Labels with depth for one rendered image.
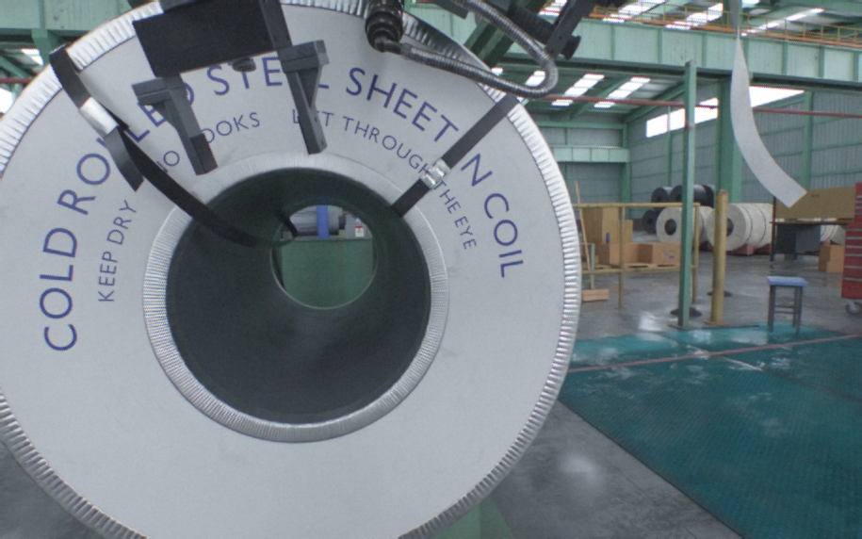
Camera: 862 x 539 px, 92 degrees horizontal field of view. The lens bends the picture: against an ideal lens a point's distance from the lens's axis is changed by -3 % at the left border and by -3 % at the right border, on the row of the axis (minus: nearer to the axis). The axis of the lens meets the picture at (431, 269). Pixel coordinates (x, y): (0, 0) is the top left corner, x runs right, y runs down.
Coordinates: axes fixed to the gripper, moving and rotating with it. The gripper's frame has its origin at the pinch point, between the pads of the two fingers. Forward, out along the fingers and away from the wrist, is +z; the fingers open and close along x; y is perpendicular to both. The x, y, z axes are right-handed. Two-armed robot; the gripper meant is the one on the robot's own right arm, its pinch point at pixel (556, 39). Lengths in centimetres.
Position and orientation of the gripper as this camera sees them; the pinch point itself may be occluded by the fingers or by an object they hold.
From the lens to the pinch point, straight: 84.5
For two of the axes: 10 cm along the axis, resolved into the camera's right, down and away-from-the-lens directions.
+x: 1.8, -7.1, 6.8
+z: -3.8, 5.9, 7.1
